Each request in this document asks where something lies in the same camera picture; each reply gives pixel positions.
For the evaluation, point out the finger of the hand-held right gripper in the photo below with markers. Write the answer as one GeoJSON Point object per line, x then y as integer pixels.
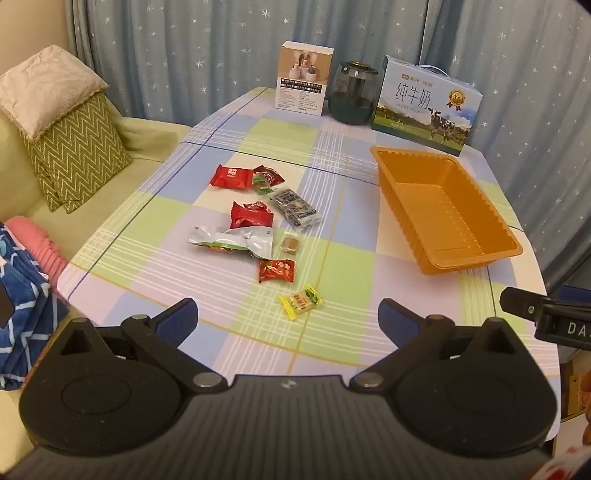
{"type": "Point", "coordinates": [521, 302]}

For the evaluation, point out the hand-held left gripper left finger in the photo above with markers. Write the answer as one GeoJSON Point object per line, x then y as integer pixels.
{"type": "Point", "coordinates": [178, 318]}

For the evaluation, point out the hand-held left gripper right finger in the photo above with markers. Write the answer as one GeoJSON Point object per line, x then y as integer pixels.
{"type": "Point", "coordinates": [399, 318]}

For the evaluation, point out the silver foil snack packet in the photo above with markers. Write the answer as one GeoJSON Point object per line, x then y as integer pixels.
{"type": "Point", "coordinates": [235, 237]}

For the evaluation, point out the yellow candy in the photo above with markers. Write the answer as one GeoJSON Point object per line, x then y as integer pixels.
{"type": "Point", "coordinates": [300, 302]}

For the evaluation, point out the small red orange-print candy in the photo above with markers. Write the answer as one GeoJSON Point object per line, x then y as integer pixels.
{"type": "Point", "coordinates": [276, 271]}

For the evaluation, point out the orange plastic tray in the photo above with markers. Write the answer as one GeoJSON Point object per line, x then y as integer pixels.
{"type": "Point", "coordinates": [438, 207]}

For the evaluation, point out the red round-logo snack packet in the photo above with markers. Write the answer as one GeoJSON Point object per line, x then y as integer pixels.
{"type": "Point", "coordinates": [251, 214]}

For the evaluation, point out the small brown candy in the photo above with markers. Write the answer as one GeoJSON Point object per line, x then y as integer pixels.
{"type": "Point", "coordinates": [289, 245]}

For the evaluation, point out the bright red snack packet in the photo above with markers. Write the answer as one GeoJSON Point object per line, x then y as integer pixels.
{"type": "Point", "coordinates": [228, 177]}

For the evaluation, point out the grey black snack packet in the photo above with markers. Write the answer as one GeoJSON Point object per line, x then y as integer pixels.
{"type": "Point", "coordinates": [295, 207]}

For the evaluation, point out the green candy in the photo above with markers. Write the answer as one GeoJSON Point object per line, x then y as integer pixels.
{"type": "Point", "coordinates": [262, 185]}

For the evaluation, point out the dark red snack packet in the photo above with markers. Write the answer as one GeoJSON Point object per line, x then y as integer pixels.
{"type": "Point", "coordinates": [272, 175]}

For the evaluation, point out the red white patterned object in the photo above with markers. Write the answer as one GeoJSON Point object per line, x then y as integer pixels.
{"type": "Point", "coordinates": [556, 470]}

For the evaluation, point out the blue patterned blanket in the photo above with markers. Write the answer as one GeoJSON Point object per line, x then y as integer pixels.
{"type": "Point", "coordinates": [23, 323]}

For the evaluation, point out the pink cloth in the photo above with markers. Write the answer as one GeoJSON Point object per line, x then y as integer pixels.
{"type": "Point", "coordinates": [39, 244]}

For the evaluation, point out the checked tablecloth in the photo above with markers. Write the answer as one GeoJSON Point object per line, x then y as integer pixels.
{"type": "Point", "coordinates": [351, 152]}

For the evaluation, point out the light green sofa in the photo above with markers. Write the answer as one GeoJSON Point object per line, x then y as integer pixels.
{"type": "Point", "coordinates": [152, 138]}

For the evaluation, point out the green zigzag cushion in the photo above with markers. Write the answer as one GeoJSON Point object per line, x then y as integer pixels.
{"type": "Point", "coordinates": [76, 152]}

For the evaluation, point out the blue milk carton box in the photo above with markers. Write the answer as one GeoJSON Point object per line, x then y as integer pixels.
{"type": "Point", "coordinates": [425, 108]}

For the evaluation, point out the dark green glass jar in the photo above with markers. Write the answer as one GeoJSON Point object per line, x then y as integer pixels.
{"type": "Point", "coordinates": [353, 97]}

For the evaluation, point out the white product box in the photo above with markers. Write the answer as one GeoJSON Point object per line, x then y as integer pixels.
{"type": "Point", "coordinates": [302, 78]}

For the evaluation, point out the beige cushion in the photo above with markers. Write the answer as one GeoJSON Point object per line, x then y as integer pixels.
{"type": "Point", "coordinates": [46, 87]}

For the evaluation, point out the blue star-print curtain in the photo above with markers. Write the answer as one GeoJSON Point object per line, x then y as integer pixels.
{"type": "Point", "coordinates": [207, 46]}

